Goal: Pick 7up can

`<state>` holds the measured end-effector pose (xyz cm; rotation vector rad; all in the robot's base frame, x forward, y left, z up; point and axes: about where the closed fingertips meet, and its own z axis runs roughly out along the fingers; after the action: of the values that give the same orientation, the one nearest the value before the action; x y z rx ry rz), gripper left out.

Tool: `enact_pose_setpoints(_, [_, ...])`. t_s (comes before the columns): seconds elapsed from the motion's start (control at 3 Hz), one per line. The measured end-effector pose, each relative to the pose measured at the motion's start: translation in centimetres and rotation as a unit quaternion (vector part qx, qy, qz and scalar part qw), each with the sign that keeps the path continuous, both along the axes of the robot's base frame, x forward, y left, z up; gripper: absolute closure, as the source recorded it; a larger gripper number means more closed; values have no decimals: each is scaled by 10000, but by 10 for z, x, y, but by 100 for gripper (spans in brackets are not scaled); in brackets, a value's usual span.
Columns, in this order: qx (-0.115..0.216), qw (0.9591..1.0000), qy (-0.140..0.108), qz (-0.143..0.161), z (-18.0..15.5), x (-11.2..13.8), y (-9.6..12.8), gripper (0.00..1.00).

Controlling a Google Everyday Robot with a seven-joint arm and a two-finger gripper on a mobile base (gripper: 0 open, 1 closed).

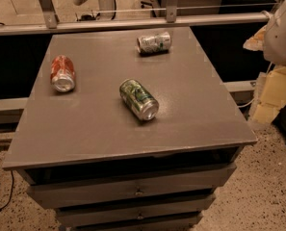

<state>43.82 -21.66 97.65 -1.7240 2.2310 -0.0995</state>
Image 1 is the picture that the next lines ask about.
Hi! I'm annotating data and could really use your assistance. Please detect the white green 7up can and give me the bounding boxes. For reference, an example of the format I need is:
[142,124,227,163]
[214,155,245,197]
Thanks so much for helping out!
[137,32,171,54]

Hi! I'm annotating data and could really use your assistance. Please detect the orange soda can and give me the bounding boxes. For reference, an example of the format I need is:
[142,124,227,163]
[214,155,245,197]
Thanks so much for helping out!
[50,55,76,92]

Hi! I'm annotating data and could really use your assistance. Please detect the grey metal railing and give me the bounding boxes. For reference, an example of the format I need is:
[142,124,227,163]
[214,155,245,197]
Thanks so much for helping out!
[0,0,284,36]

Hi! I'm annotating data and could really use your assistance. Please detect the grey drawer cabinet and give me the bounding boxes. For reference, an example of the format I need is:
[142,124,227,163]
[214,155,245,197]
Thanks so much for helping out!
[3,28,256,231]

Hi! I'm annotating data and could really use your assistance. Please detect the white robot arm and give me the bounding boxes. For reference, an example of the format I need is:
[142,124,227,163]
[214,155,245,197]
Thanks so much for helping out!
[263,0,286,66]

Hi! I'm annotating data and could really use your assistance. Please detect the yellow foam blocks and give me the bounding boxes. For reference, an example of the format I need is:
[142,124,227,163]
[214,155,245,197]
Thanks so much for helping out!
[249,65,286,124]

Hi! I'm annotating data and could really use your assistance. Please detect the green soda can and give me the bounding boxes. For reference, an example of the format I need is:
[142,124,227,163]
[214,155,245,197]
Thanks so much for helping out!
[119,79,159,121]

